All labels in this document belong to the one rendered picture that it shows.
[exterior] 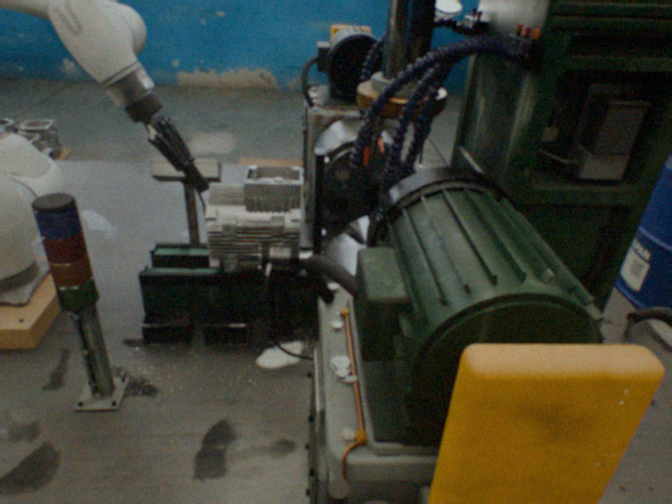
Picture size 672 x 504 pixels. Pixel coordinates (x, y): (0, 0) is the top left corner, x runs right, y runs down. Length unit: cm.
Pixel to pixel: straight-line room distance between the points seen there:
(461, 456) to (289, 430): 63
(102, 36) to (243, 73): 562
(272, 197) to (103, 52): 42
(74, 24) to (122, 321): 63
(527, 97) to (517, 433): 68
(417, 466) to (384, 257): 20
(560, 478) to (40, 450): 86
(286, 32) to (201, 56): 107
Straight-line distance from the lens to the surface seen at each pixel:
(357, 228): 89
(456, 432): 38
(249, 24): 660
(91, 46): 112
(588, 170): 108
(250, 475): 94
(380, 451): 52
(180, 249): 129
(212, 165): 136
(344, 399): 56
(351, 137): 132
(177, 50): 677
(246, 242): 109
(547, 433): 40
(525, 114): 97
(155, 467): 98
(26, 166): 143
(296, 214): 107
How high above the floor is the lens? 157
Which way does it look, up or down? 31 degrees down
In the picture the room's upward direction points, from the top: 3 degrees clockwise
